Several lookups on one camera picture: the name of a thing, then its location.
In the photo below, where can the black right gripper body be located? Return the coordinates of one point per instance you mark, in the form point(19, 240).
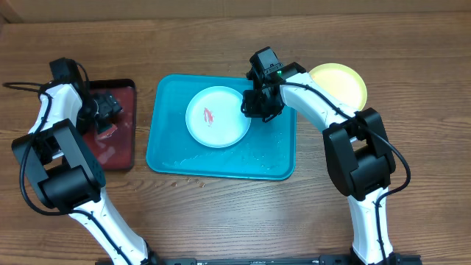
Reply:
point(259, 106)

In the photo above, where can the yellow-green plate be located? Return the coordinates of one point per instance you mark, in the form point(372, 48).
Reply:
point(342, 82)

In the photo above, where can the blue plastic tray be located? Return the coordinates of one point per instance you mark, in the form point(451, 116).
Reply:
point(266, 152)

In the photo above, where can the light blue plate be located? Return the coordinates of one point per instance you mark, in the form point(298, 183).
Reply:
point(214, 118)

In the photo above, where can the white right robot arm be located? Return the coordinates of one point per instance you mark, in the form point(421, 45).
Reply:
point(358, 155)

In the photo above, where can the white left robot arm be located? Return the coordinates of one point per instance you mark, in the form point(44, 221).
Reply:
point(59, 175)

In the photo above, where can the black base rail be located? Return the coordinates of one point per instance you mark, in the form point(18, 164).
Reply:
point(396, 259)

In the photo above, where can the dark red water tray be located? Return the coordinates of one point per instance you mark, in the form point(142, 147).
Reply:
point(116, 153)

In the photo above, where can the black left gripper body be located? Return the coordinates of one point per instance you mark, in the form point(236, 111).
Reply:
point(101, 109)

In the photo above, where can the cardboard back wall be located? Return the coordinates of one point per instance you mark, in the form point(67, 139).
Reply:
point(47, 11)

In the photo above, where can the red black sponge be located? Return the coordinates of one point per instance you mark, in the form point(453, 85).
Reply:
point(107, 133)

